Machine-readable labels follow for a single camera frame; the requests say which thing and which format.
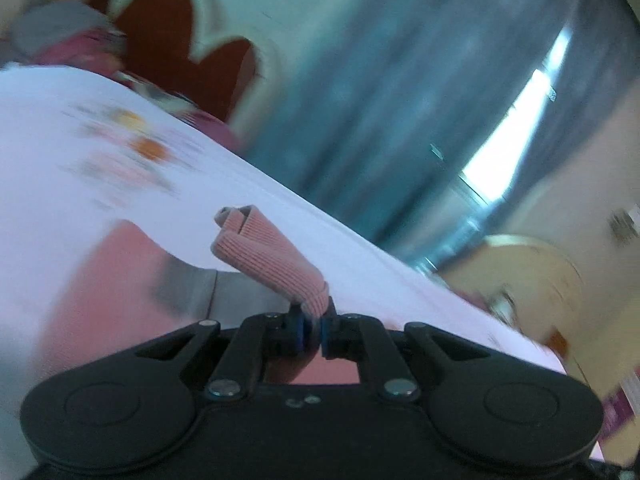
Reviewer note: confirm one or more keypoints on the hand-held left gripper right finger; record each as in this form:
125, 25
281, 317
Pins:
326, 335

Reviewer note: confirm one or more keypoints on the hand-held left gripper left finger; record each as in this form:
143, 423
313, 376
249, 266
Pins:
298, 332

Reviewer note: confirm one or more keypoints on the pink ribbed small garment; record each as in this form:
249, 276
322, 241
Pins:
272, 260

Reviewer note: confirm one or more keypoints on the floral white bedsheet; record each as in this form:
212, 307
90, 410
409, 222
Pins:
165, 200

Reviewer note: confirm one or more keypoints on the magenta pillow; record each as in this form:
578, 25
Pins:
210, 127

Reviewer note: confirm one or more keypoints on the blue-grey curtain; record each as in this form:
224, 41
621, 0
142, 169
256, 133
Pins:
380, 85

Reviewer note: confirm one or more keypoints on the bright window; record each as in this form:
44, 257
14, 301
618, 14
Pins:
520, 110

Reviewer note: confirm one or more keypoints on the red headboard with white trim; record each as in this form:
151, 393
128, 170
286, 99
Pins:
165, 25

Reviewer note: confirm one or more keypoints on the grey and pink pillow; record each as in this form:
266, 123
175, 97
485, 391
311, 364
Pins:
55, 27

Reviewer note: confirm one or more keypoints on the wall socket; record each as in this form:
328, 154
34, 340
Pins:
624, 225

